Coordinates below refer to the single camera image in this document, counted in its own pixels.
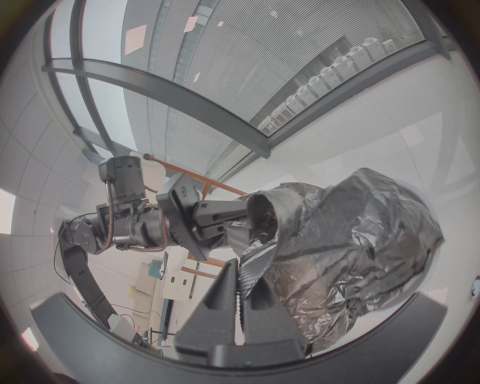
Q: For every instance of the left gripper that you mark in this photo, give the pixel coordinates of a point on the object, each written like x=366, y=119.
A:
x=180, y=217

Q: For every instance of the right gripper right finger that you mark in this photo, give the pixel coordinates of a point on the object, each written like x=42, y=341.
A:
x=270, y=322

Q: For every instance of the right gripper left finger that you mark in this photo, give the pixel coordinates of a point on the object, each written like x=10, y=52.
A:
x=210, y=322

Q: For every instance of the black plastic bag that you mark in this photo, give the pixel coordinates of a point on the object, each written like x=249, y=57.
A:
x=337, y=243

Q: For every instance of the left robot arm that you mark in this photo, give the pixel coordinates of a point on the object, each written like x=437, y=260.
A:
x=120, y=180

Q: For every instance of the grey trash bin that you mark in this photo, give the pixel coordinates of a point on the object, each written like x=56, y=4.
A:
x=408, y=300

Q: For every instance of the white wooden chair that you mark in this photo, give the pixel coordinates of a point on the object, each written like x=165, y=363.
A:
x=225, y=186

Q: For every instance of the white low cabinet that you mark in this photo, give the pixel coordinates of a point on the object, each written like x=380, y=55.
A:
x=178, y=283

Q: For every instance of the window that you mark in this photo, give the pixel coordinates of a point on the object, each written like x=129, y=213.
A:
x=243, y=56

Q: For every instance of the crumpled white paper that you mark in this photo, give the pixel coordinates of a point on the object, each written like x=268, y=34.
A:
x=475, y=287

